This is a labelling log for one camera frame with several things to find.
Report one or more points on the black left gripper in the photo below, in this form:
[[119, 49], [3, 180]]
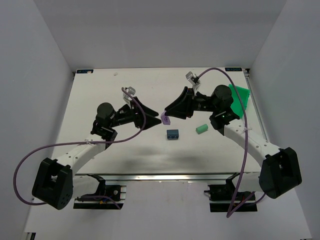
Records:
[[136, 114]]

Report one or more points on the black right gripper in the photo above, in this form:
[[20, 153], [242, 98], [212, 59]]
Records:
[[190, 103]]

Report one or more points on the purple house-shaped block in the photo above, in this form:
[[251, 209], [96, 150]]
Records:
[[165, 119]]

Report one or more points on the dark blue bridge block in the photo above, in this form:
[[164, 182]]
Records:
[[172, 134]]

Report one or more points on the green cylinder block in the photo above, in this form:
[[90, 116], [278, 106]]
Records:
[[201, 129]]

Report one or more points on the green plastic bin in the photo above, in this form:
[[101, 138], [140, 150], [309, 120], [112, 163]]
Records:
[[244, 94]]

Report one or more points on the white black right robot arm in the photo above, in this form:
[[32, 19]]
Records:
[[280, 170]]

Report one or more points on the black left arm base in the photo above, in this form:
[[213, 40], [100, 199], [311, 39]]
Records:
[[93, 192]]

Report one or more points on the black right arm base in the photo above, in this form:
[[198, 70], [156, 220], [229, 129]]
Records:
[[220, 196]]

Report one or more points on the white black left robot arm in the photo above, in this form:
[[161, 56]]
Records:
[[56, 182]]

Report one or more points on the blue label sticker right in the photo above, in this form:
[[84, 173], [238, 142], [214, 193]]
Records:
[[233, 69]]

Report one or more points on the blue label sticker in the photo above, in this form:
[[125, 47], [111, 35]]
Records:
[[84, 71], [233, 69]]

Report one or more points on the blue label sticker left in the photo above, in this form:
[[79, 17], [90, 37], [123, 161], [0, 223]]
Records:
[[84, 71]]

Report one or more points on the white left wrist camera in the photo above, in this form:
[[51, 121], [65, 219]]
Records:
[[128, 93]]

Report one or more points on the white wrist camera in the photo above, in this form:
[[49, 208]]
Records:
[[128, 93], [194, 80]]

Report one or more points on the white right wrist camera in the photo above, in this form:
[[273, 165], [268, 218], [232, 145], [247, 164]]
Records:
[[194, 80]]

